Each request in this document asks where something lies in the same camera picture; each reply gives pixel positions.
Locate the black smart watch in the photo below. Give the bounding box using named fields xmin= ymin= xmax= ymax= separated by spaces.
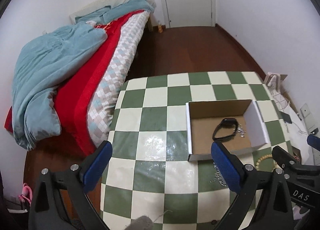
xmin=212 ymin=118 xmax=239 ymax=142

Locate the open cardboard box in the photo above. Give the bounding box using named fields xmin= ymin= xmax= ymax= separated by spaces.
xmin=185 ymin=99 xmax=271 ymax=162

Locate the wooden bead bracelet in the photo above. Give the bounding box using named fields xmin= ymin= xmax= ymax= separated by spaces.
xmin=255 ymin=154 xmax=282 ymax=171

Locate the red blanket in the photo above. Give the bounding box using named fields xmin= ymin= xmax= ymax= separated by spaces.
xmin=4 ymin=10 xmax=144 ymax=157

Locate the pink slipper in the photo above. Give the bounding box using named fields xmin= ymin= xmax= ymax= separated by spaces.
xmin=18 ymin=183 xmax=33 ymax=205

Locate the white wall socket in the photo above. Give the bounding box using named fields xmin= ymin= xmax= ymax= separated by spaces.
xmin=300 ymin=103 xmax=319 ymax=135

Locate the orange drink bottle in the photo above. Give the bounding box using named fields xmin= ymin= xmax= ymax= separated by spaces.
xmin=157 ymin=20 xmax=163 ymax=33

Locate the green white checkered tablecloth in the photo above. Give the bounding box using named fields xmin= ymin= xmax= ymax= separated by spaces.
xmin=100 ymin=71 xmax=292 ymax=229

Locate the silver chain necklace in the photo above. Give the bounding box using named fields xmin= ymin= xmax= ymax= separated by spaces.
xmin=209 ymin=161 xmax=228 ymax=187

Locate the light blue duvet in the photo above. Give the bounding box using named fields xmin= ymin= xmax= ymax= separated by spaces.
xmin=12 ymin=0 xmax=154 ymax=151

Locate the checkered bed mattress sheet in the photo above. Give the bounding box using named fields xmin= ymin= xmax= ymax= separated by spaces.
xmin=87 ymin=11 xmax=150 ymax=147

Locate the cardboard paper bag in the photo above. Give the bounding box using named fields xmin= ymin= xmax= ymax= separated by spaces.
xmin=264 ymin=72 xmax=287 ymax=93

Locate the small silver chain in box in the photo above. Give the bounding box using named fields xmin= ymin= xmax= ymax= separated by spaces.
xmin=235 ymin=124 xmax=247 ymax=138

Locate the black smartphone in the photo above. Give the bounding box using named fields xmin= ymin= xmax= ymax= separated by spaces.
xmin=279 ymin=111 xmax=292 ymax=124

